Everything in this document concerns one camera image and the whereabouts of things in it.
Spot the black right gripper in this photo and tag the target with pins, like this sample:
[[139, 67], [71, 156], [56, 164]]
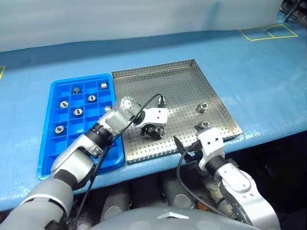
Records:
[[193, 149]]

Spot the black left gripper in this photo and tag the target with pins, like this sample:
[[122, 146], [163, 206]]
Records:
[[145, 131]]

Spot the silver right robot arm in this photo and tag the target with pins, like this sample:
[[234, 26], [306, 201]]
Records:
[[239, 189]]

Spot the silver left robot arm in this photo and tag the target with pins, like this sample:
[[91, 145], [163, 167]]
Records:
[[79, 155]]

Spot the perforated steel tray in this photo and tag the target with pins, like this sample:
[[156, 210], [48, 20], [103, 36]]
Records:
[[182, 86]]

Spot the blue plastic compartment tray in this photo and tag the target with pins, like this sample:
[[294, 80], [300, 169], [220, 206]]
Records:
[[62, 148]]

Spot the dark rounded grey shape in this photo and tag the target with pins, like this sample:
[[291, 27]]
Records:
[[114, 203], [178, 194]]

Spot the silver robot torso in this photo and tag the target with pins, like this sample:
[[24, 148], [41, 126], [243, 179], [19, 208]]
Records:
[[168, 219]]

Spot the dark background equipment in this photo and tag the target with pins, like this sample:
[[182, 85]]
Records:
[[295, 12]]

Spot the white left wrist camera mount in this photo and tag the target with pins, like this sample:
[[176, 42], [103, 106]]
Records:
[[156, 116]]

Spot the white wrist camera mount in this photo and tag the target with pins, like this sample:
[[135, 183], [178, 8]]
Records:
[[156, 116], [211, 141]]

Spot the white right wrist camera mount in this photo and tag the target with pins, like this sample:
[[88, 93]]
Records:
[[211, 141]]

